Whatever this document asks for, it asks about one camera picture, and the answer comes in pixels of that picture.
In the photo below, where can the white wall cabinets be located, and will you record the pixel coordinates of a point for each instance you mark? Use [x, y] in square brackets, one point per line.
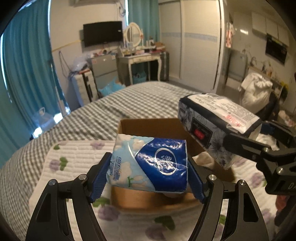
[269, 24]

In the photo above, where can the grey mini fridge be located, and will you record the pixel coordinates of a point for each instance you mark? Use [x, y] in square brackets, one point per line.
[104, 69]

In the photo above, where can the clear plastic bag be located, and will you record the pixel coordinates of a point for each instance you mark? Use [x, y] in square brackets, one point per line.
[79, 63]

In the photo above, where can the white dressing table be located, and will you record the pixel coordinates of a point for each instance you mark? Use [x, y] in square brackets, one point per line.
[138, 59]

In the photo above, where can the white stuffed bag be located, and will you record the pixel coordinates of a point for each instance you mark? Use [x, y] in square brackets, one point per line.
[255, 90]

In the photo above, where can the red patterned hanging cloth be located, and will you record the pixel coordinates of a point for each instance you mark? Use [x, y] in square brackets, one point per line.
[229, 34]

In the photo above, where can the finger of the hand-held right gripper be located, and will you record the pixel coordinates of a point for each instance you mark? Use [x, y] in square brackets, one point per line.
[245, 146]
[281, 135]

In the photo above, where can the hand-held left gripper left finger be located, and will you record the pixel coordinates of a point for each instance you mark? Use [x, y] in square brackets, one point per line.
[100, 180]

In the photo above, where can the long teal curtain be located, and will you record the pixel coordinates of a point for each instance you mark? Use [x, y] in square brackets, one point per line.
[25, 81]

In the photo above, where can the grey checked bed sheet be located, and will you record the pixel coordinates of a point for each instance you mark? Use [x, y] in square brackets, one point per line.
[92, 115]

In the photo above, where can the blue tissue pack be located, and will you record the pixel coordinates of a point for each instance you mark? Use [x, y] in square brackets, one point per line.
[148, 162]

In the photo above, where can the white oval vanity mirror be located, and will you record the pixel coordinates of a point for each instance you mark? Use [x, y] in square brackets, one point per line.
[133, 33]

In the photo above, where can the white sliding wardrobe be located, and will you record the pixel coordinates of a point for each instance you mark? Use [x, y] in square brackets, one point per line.
[196, 46]

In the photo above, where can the clear water jug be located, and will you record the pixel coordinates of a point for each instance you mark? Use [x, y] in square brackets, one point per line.
[44, 121]

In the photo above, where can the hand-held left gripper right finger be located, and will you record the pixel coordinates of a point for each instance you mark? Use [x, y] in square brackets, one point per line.
[197, 184]

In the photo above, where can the brown cardboard box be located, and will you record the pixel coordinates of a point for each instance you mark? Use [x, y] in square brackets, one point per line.
[148, 126]

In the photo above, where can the blue plastic bag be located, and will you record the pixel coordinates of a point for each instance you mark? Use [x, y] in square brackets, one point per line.
[111, 89]

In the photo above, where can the teal basket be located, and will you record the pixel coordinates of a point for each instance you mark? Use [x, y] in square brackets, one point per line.
[139, 77]

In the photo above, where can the white quilt with purple flowers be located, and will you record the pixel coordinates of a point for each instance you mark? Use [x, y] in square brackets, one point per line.
[76, 153]

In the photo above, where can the black range hood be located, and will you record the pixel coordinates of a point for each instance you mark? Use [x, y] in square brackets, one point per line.
[276, 48]

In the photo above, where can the floral sanitary pad pack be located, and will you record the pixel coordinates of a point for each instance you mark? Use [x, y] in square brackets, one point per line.
[208, 115]

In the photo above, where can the short teal window curtain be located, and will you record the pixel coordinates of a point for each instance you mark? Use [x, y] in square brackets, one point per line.
[144, 18]

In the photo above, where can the black wall television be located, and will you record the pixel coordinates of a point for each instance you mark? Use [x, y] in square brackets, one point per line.
[103, 33]

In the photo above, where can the dark suitcase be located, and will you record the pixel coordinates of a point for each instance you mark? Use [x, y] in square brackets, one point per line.
[164, 67]

